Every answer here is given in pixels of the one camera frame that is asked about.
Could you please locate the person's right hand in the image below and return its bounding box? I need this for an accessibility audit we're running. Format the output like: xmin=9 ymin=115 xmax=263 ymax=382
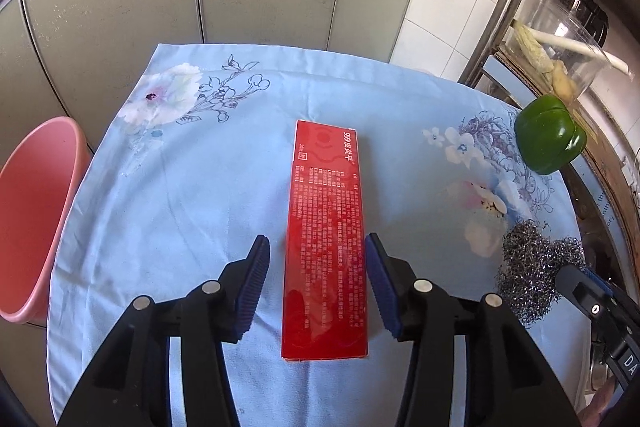
xmin=586 ymin=382 xmax=622 ymax=425

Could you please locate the clear plastic container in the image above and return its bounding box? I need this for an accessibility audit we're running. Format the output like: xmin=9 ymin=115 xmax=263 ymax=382
xmin=530 ymin=0 xmax=613 ymax=100

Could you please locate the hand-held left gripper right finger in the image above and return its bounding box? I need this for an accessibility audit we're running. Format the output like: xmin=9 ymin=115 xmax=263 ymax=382
xmin=364 ymin=233 xmax=581 ymax=427

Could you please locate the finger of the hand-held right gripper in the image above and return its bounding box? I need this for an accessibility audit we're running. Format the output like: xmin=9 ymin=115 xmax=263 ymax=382
xmin=555 ymin=264 xmax=628 ymax=358

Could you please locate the leek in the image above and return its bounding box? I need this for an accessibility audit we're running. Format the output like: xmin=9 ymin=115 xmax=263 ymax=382
xmin=512 ymin=21 xmax=631 ymax=75

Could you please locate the steel wool scrubber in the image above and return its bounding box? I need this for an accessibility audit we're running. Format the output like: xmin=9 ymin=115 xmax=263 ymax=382
xmin=496 ymin=219 xmax=586 ymax=327

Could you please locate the green bell pepper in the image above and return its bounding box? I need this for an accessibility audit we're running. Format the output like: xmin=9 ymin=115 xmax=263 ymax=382
xmin=515 ymin=94 xmax=587 ymax=175

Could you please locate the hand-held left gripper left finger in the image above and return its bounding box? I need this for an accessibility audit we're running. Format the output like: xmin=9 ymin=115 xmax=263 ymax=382
xmin=57 ymin=234 xmax=272 ymax=427

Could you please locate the pink plastic bin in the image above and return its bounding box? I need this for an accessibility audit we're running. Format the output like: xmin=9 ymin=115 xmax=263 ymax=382
xmin=0 ymin=117 xmax=93 ymax=325

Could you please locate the ginger root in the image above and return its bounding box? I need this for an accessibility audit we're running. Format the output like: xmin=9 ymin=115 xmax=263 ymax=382
xmin=547 ymin=59 xmax=576 ymax=102

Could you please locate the blue floral tablecloth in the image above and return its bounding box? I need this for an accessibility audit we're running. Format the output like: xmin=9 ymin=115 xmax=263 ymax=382
xmin=46 ymin=43 xmax=586 ymax=427

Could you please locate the red cardboard box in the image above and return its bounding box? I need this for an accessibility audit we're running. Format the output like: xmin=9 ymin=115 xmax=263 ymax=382
xmin=280 ymin=119 xmax=371 ymax=362

